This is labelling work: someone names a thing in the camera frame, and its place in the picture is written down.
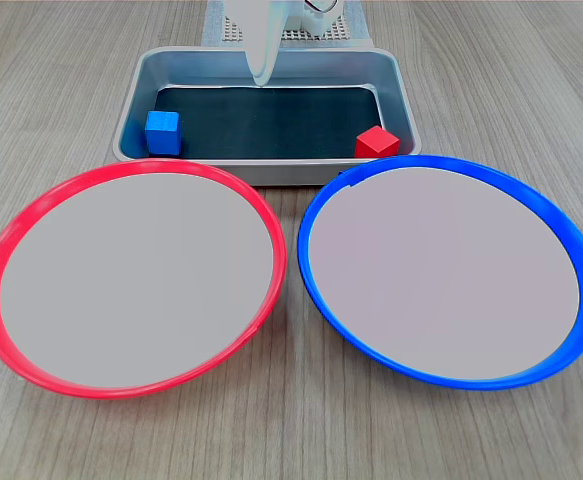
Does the blue cube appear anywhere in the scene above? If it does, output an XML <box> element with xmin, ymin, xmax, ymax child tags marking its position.
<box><xmin>144</xmin><ymin>110</ymin><xmax>181</xmax><ymax>156</ymax></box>

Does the red cube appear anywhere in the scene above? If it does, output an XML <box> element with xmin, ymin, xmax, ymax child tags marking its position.
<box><xmin>354</xmin><ymin>125</ymin><xmax>401</xmax><ymax>159</ymax></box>

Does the black tray mat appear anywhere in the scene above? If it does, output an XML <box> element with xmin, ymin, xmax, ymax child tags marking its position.
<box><xmin>143</xmin><ymin>85</ymin><xmax>385</xmax><ymax>160</ymax></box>

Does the steel tray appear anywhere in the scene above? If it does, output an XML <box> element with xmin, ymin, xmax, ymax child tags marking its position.
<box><xmin>112</xmin><ymin>46</ymin><xmax>423</xmax><ymax>187</ymax></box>

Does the red-rimmed white plate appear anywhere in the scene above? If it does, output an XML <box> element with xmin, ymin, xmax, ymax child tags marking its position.
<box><xmin>0</xmin><ymin>157</ymin><xmax>288</xmax><ymax>400</ymax></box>

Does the blue-rimmed white plate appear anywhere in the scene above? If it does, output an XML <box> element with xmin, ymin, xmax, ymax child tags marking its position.
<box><xmin>296</xmin><ymin>154</ymin><xmax>583</xmax><ymax>392</ymax></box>

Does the pale perforated base plate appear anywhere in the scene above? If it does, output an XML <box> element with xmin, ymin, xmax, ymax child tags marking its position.
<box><xmin>201</xmin><ymin>0</ymin><xmax>375</xmax><ymax>50</ymax></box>

